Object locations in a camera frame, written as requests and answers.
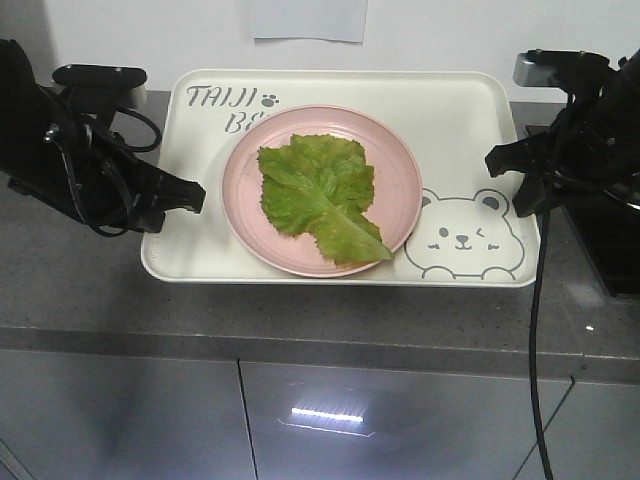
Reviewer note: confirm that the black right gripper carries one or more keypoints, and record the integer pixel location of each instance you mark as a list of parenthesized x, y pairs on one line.
[(591, 146)]

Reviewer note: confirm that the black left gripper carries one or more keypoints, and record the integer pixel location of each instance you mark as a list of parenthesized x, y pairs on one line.
[(72, 161)]

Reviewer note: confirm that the white bear print tray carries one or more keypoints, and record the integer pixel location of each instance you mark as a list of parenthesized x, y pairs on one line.
[(426, 135)]

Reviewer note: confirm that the pink round plate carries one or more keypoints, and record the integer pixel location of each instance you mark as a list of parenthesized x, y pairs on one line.
[(397, 181)]

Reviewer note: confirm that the green lettuce leaf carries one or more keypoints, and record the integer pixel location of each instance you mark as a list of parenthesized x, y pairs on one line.
[(322, 185)]

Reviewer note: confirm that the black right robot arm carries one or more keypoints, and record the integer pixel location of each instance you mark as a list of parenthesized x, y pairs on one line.
[(593, 143)]

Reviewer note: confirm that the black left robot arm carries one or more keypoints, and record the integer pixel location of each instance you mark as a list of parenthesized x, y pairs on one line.
[(17, 73)]

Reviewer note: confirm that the black gas stove top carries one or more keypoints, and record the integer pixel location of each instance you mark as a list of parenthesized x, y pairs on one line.
[(608, 231)]

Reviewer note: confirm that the grey lower cabinet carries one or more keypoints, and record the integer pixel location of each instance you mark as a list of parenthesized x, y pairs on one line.
[(68, 416)]

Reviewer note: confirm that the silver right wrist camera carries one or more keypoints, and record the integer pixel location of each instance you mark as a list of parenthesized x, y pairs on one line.
[(560, 69)]

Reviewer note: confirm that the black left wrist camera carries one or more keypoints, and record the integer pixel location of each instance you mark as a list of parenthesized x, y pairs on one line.
[(96, 88)]

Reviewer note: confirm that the white paper on wall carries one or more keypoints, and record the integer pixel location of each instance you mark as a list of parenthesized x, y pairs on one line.
[(337, 21)]

